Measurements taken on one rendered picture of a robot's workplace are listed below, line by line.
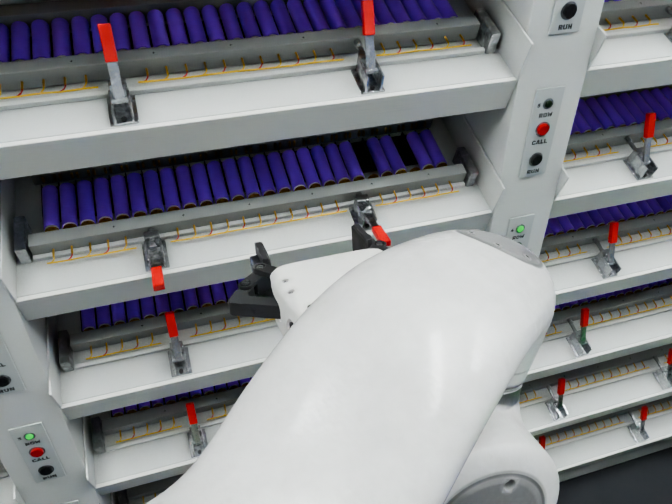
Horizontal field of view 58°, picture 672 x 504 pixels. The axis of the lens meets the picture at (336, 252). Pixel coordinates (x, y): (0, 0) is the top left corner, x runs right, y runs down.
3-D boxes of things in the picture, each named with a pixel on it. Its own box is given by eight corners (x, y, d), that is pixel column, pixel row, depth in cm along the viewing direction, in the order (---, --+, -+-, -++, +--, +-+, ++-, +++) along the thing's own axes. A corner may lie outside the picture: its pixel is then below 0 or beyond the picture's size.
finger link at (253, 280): (243, 314, 49) (231, 278, 55) (281, 306, 50) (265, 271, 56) (238, 279, 48) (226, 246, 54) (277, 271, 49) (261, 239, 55)
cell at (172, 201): (174, 175, 81) (181, 213, 78) (160, 177, 81) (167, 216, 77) (172, 166, 79) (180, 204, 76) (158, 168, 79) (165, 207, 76)
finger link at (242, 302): (233, 334, 45) (227, 298, 50) (335, 315, 46) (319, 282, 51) (231, 320, 45) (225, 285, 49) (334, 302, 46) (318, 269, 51)
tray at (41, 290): (483, 231, 87) (505, 188, 79) (26, 321, 72) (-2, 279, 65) (432, 131, 97) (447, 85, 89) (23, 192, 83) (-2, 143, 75)
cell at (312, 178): (308, 155, 85) (321, 190, 82) (295, 157, 85) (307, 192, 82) (309, 146, 84) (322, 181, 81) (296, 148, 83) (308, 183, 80)
